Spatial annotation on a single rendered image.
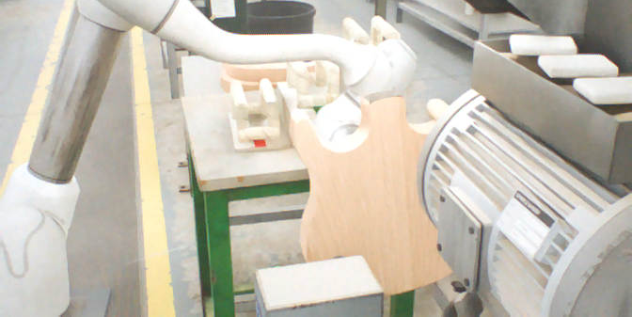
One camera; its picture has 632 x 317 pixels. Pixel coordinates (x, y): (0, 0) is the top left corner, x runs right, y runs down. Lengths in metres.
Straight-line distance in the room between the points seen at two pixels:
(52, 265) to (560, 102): 1.10
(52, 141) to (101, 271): 1.58
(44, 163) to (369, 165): 0.76
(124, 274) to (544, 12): 2.43
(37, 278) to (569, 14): 1.10
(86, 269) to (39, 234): 1.68
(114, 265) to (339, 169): 2.08
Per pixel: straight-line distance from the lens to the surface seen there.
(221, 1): 3.50
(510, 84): 0.82
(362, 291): 0.95
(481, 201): 0.82
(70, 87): 1.60
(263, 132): 1.85
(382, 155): 1.23
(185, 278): 3.04
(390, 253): 1.33
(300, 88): 1.83
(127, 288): 3.03
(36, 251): 1.52
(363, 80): 1.52
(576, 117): 0.72
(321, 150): 1.19
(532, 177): 0.79
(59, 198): 1.68
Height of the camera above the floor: 1.66
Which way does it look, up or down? 23 degrees down
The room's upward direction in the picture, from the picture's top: 1 degrees counter-clockwise
